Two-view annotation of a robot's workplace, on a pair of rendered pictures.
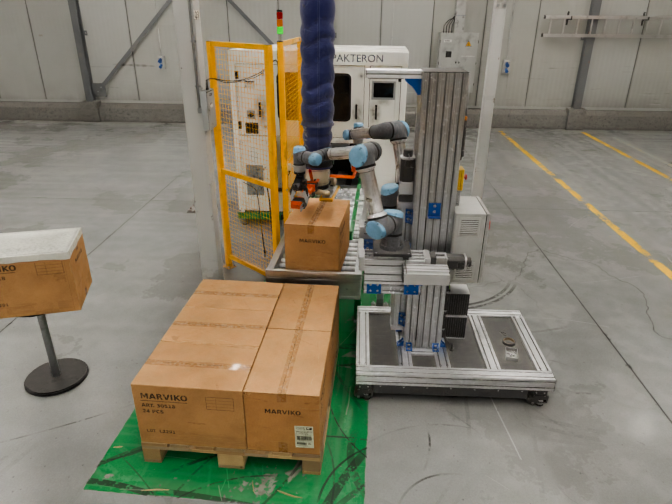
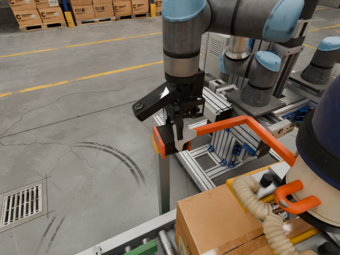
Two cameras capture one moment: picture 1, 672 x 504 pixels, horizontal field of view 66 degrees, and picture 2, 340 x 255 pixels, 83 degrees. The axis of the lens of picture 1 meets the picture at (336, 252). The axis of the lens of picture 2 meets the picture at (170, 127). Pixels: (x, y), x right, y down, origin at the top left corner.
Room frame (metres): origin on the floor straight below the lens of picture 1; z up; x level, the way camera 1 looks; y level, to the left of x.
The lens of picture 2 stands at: (4.19, 0.17, 1.60)
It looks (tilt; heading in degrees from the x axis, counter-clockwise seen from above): 42 degrees down; 240
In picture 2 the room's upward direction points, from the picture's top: straight up
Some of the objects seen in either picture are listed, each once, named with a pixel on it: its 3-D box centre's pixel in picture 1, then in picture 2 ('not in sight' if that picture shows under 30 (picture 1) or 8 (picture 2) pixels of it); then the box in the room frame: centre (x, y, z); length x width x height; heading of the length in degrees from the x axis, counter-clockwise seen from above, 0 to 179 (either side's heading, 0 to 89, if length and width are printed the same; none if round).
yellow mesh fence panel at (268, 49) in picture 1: (245, 171); not in sight; (4.45, 0.80, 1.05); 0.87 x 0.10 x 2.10; 47
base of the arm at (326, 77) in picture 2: (392, 238); (317, 70); (2.88, -0.34, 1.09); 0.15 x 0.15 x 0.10
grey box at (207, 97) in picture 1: (209, 109); not in sight; (4.21, 1.01, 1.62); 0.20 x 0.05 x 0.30; 175
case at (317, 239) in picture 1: (319, 235); (264, 245); (3.73, 0.13, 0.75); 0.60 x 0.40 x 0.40; 171
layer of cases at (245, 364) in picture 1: (252, 353); not in sight; (2.74, 0.52, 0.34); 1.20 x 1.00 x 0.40; 175
